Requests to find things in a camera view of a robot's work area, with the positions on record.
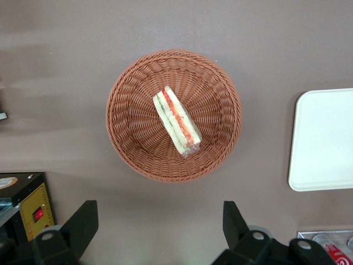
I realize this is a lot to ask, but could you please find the glass food warmer yellow panel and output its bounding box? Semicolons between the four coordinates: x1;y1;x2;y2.
0;172;56;243

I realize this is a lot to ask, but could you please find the triangle sandwich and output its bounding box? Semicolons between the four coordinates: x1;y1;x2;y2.
153;86;202;158

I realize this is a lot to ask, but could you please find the brown round wicker basket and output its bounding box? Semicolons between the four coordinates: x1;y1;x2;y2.
105;49;243;183

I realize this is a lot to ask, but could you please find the clear acrylic bottle rack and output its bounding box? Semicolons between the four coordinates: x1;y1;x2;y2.
297;230;353;265

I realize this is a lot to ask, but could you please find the cream plastic tray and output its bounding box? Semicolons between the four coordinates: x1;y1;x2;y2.
288;88;353;192

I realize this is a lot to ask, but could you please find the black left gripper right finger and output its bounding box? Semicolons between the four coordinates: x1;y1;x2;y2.
211;200;274;265

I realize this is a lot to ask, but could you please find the red cola bottle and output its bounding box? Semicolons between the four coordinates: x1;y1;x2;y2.
324;242;353;265

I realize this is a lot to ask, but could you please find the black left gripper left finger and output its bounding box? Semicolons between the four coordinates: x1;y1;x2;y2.
31;200;99;265

